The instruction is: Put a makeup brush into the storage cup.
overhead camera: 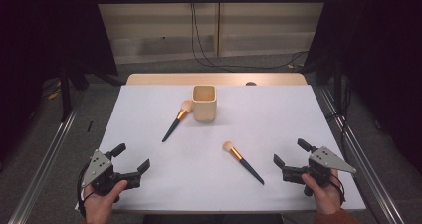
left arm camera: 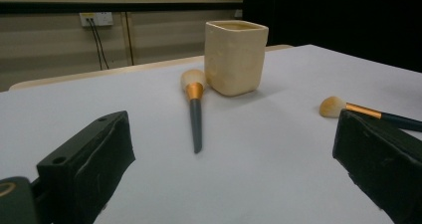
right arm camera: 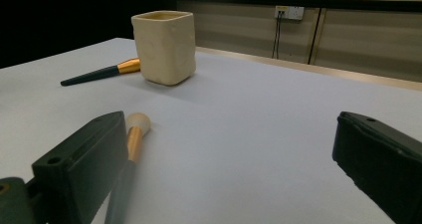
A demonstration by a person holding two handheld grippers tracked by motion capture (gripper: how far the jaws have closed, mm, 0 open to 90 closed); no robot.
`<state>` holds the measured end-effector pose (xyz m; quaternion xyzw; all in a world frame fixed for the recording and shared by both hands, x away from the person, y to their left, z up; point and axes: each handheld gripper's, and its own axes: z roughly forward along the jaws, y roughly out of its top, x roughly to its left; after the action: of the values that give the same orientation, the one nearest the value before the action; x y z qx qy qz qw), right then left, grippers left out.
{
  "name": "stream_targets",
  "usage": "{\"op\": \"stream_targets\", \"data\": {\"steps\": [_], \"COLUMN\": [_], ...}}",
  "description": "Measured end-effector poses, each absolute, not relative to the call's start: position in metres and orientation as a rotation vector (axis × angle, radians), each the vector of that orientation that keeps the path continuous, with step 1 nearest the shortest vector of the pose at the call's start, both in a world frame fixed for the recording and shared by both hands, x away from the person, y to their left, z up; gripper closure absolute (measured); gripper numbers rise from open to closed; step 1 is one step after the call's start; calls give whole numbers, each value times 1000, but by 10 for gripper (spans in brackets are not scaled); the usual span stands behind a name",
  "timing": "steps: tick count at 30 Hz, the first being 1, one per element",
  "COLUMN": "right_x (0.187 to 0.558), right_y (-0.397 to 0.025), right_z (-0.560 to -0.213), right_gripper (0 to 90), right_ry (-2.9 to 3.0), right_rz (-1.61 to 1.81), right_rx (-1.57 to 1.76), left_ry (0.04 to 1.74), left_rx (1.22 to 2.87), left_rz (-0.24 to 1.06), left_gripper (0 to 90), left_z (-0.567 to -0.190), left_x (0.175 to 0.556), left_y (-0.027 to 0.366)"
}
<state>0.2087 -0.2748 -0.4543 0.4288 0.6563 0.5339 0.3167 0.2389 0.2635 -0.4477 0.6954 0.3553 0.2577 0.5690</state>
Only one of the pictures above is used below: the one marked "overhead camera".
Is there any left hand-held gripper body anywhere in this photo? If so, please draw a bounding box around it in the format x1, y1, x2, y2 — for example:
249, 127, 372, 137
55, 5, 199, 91
81, 148, 143, 197

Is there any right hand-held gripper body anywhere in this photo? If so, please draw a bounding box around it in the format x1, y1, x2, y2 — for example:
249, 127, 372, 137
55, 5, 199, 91
281, 145, 358, 197

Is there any makeup brush with dark handle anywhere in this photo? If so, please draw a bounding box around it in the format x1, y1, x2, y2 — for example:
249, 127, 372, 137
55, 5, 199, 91
221, 140, 266, 186
161, 99, 194, 143

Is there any beige square cup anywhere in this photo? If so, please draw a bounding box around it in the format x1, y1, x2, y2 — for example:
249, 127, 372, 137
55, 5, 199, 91
191, 85, 218, 123

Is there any person's left hand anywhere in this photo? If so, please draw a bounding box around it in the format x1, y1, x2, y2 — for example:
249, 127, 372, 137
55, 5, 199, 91
82, 179, 129, 223

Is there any person's right hand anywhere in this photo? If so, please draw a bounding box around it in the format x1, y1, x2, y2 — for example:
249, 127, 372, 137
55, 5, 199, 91
301, 169, 343, 215

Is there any white table sheet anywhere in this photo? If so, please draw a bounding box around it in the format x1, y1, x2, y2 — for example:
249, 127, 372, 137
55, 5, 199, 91
98, 84, 367, 215

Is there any black metal stand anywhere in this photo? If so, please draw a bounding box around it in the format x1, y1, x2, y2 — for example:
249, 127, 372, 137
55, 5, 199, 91
59, 59, 74, 122
332, 59, 343, 113

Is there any yellow floor tape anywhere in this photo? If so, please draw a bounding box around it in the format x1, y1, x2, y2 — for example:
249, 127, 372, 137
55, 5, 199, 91
47, 80, 64, 102

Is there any black curtain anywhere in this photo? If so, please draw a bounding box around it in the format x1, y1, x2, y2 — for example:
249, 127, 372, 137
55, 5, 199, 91
0, 0, 119, 158
303, 0, 422, 167

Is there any black wrist strap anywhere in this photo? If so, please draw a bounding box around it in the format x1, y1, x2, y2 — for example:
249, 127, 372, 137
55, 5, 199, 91
327, 173, 346, 206
76, 162, 93, 218

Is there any metal floor rail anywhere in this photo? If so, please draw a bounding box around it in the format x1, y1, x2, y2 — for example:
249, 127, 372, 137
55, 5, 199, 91
317, 84, 406, 224
7, 93, 86, 224

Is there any black cable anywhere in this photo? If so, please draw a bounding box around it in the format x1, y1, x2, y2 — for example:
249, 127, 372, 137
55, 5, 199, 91
192, 0, 300, 69
190, 0, 311, 72

